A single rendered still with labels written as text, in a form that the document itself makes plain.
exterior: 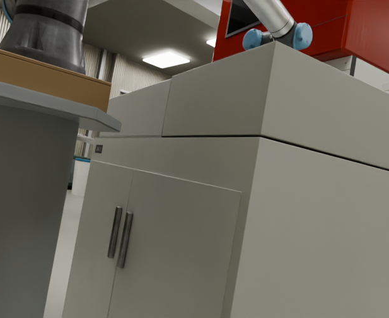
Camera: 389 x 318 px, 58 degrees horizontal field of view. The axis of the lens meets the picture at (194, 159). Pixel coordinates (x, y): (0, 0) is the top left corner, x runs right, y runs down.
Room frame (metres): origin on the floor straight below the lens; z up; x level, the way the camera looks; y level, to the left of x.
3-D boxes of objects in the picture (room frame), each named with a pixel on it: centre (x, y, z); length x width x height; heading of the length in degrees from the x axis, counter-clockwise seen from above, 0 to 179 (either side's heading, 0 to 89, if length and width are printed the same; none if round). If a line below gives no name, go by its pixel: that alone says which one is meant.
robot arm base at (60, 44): (0.62, 0.30, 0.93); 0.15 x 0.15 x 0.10
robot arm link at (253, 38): (1.14, -0.16, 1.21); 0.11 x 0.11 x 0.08; 39
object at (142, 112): (1.08, 0.18, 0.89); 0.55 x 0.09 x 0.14; 30
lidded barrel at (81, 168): (6.53, 1.92, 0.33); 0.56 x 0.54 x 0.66; 38
